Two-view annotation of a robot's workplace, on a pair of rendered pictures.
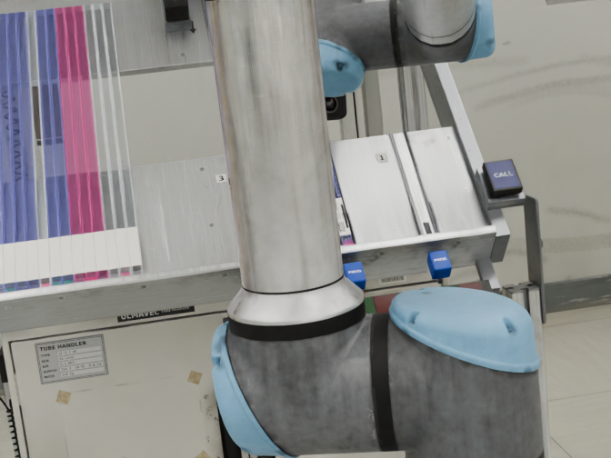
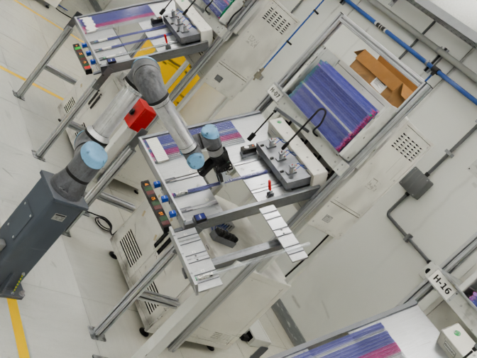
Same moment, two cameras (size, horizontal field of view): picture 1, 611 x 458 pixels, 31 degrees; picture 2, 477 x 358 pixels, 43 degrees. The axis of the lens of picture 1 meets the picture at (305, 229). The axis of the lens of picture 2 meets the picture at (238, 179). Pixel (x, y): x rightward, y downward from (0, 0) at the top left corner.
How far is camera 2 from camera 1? 2.41 m
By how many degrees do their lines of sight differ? 50
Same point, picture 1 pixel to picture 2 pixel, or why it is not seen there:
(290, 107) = (113, 102)
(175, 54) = (231, 156)
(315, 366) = (81, 136)
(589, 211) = not seen: outside the picture
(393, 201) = (192, 203)
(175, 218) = (174, 165)
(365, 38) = not seen: hidden behind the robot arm
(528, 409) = (78, 165)
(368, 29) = not seen: hidden behind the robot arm
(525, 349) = (86, 158)
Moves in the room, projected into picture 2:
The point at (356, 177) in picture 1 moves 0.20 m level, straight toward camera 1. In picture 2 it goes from (198, 195) to (166, 176)
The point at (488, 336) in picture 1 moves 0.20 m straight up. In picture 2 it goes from (84, 148) to (114, 112)
